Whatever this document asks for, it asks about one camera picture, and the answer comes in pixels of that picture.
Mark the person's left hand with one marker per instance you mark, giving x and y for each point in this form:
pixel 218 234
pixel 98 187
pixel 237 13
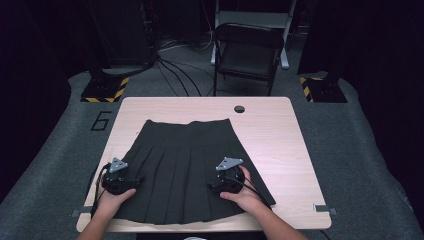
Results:
pixel 110 203

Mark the black pleated skirt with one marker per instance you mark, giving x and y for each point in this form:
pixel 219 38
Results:
pixel 180 156

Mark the person's right hand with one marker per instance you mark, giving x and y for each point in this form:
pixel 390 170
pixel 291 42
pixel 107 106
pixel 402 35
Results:
pixel 248 198

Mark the black folding chair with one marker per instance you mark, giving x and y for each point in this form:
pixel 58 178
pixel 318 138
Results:
pixel 248 58

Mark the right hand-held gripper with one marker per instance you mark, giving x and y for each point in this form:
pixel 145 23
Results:
pixel 230 180

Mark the round black table grommet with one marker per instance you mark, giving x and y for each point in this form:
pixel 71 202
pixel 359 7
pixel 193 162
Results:
pixel 239 109

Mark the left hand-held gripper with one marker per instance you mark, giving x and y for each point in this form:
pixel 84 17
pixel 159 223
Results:
pixel 116 181

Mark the grey tape strip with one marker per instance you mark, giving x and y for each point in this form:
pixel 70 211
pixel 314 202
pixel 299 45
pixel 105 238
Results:
pixel 81 211
pixel 323 208

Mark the black stand base hazard stripes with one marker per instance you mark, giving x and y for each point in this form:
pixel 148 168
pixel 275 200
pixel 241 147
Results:
pixel 103 88
pixel 325 90

